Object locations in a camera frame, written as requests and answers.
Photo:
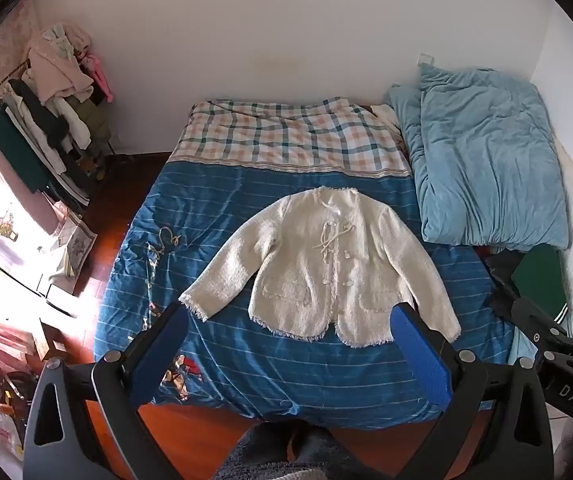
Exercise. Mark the cream tweed jacket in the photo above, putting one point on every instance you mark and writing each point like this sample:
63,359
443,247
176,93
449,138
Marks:
306,270

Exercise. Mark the green garment with white stripes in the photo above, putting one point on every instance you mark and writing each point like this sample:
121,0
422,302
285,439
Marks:
541,275

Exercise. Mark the blue striped bedspread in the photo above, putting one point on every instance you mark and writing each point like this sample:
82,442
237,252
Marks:
246,360

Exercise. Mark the pink clothes hangers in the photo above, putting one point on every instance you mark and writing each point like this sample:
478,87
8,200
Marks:
99,75

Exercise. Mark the potted yellow flowers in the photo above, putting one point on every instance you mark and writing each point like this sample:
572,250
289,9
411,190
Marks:
6,227

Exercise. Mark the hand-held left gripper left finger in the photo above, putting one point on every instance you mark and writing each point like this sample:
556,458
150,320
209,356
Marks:
159,360

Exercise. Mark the embroidered white cloth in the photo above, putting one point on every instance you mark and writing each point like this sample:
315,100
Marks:
79,247

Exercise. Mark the black garment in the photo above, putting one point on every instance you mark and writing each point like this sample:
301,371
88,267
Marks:
503,285

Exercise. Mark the white plastic bag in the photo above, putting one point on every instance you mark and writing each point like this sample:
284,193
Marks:
4,430

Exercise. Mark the light blue duvet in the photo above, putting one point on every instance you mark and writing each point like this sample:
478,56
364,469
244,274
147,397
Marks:
481,160

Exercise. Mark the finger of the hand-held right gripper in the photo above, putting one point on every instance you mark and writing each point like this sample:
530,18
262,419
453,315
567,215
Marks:
536,322

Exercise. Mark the plaid bed sheet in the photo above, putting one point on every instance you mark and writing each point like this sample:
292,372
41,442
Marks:
291,135

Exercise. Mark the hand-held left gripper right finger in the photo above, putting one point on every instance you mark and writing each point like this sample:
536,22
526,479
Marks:
419,350

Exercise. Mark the white wall socket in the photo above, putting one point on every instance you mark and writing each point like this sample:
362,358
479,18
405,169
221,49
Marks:
426,59

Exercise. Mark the pile of pink coats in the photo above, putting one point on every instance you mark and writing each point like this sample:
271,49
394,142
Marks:
61,60

